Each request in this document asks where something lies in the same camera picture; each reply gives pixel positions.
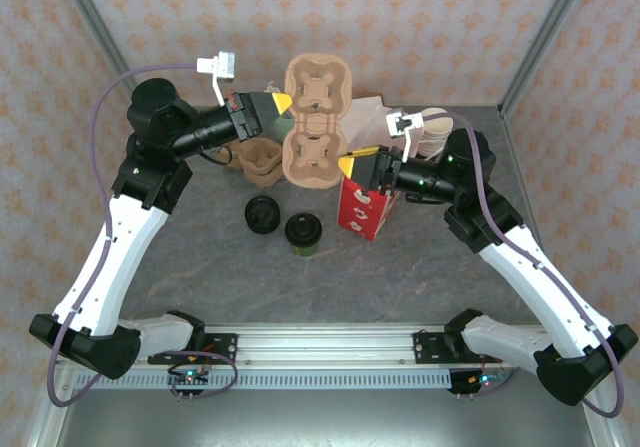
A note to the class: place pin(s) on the small circuit board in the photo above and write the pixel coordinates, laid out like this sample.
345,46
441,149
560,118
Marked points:
189,374
485,379

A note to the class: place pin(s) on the aluminium frame post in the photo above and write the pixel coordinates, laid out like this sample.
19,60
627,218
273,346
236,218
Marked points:
95,22
545,42

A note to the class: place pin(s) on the stack of paper cups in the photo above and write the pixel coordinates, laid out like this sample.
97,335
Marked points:
435,127

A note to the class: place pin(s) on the black plastic cup lid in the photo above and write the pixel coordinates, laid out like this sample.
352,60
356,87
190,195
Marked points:
302,229

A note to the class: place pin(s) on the red white paper bag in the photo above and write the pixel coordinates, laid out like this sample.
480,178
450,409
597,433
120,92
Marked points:
362,212

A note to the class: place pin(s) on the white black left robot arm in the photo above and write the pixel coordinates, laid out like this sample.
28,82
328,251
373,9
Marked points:
125,247

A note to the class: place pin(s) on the paper-wrapped straw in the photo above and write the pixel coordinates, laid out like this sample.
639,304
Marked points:
272,88

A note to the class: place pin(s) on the stack of white napkins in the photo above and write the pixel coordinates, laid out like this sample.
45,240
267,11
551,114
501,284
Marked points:
367,122

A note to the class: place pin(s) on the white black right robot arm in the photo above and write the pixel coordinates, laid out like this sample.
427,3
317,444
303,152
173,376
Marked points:
540,277

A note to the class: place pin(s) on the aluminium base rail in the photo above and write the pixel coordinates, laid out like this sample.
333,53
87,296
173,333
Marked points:
325,347

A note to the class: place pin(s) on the brown pulp cup carrier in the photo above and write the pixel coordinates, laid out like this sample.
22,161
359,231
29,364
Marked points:
317,117

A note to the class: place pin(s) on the grey metal sheet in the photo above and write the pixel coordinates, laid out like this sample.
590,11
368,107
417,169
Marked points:
325,417

